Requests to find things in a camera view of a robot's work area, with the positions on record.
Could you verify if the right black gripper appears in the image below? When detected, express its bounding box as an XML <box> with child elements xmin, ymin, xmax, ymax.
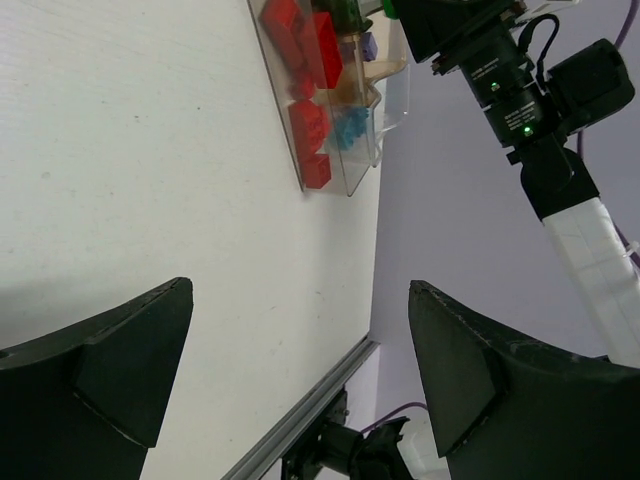
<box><xmin>391</xmin><ymin>0</ymin><xmax>525</xmax><ymax>63</ymax></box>

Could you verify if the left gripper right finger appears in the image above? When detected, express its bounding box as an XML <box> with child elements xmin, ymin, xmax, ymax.
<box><xmin>408</xmin><ymin>280</ymin><xmax>639</xmax><ymax>479</ymax></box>

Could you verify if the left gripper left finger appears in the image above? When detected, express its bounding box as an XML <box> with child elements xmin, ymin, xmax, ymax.
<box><xmin>1</xmin><ymin>277</ymin><xmax>193</xmax><ymax>479</ymax></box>

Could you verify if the red rectangular lego brick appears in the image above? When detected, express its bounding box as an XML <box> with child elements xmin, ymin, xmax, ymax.
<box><xmin>311</xmin><ymin>12</ymin><xmax>343</xmax><ymax>89</ymax></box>

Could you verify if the cyan 2x4 lego brick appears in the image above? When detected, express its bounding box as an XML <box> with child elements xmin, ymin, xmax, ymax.
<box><xmin>329</xmin><ymin>106</ymin><xmax>369</xmax><ymax>150</ymax></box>

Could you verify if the red sloped lego brick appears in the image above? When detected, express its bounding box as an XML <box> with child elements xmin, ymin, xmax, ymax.
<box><xmin>260</xmin><ymin>0</ymin><xmax>308</xmax><ymax>73</ymax></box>

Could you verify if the red 2x3 lego brick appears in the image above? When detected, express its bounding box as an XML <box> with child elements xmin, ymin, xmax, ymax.
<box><xmin>288</xmin><ymin>99</ymin><xmax>330</xmax><ymax>162</ymax></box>

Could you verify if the red small square lego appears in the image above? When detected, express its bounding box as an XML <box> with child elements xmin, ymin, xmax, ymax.
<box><xmin>301</xmin><ymin>153</ymin><xmax>332</xmax><ymax>190</ymax></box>

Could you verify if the purple upturned lego cube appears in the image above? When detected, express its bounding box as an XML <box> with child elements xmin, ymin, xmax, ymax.
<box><xmin>360</xmin><ymin>31</ymin><xmax>378</xmax><ymax>62</ymax></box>

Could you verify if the green lego upturned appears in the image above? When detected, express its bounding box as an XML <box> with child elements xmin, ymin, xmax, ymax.
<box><xmin>314</xmin><ymin>0</ymin><xmax>373</xmax><ymax>35</ymax></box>

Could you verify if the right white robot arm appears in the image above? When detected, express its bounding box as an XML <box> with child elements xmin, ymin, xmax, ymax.
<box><xmin>383</xmin><ymin>1</ymin><xmax>639</xmax><ymax>367</ymax></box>

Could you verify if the clear compartment container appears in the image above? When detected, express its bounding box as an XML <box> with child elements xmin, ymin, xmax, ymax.
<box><xmin>248</xmin><ymin>0</ymin><xmax>410</xmax><ymax>196</ymax></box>

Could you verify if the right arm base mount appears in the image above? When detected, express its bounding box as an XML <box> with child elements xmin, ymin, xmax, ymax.
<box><xmin>280</xmin><ymin>389</ymin><xmax>412</xmax><ymax>480</ymax></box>

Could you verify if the aluminium table rail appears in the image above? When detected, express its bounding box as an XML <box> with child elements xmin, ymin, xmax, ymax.
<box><xmin>221</xmin><ymin>336</ymin><xmax>379</xmax><ymax>480</ymax></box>

